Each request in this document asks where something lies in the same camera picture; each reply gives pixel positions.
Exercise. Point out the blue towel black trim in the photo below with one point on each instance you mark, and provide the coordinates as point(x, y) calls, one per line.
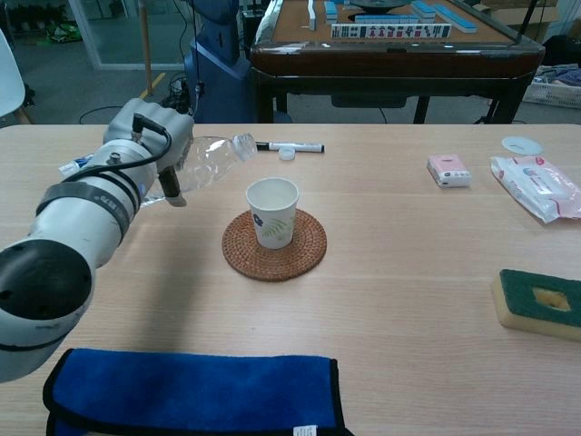
point(190, 395)

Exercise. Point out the blue chair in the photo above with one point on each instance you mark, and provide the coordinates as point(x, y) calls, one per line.
point(218, 68)

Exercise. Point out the white chair wooden legs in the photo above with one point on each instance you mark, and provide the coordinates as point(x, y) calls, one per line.
point(9, 77)

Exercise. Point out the pink tissue pack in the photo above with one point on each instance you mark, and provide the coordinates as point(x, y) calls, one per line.
point(447, 170)

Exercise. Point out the brown woven round coaster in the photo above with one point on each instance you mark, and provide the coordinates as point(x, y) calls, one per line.
point(272, 263)

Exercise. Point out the white plastic basket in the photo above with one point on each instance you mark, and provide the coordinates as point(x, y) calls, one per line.
point(551, 95)

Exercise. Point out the white paper cup leaf print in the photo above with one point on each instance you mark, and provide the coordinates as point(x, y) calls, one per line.
point(272, 222)

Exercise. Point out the white round plastic lid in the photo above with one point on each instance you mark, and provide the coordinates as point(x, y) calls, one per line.
point(522, 145)

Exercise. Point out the dark wooden mahjong table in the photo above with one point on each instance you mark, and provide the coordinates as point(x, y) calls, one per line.
point(390, 63)

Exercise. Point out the green yellow sponge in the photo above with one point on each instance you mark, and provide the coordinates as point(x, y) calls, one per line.
point(517, 300)

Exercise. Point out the wooden pole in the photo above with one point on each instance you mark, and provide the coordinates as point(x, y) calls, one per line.
point(146, 45)

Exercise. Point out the mahjong tile row face up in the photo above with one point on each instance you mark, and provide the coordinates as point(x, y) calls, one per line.
point(390, 31)

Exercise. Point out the green bag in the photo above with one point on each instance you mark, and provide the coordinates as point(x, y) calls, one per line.
point(59, 32)

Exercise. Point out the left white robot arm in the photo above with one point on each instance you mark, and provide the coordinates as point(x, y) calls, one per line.
point(81, 218)

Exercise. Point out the blue white toothpaste tube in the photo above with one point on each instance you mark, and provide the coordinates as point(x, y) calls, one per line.
point(75, 165)

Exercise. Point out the black bag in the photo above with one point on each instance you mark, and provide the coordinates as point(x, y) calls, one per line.
point(563, 50)

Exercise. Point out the white black marker pen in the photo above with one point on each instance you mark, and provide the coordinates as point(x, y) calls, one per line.
point(304, 147)

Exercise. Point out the blue mahjong tile wall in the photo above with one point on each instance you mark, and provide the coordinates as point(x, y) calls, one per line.
point(447, 16)
point(390, 18)
point(330, 11)

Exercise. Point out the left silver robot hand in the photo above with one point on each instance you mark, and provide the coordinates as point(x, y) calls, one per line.
point(154, 122)

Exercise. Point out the transparent plastic bottle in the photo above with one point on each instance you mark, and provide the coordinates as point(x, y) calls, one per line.
point(209, 159)

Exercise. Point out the pink white wet wipes pack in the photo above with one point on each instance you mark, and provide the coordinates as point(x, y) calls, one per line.
point(535, 186)

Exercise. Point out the white bottle cap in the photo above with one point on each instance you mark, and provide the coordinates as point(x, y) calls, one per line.
point(287, 153)

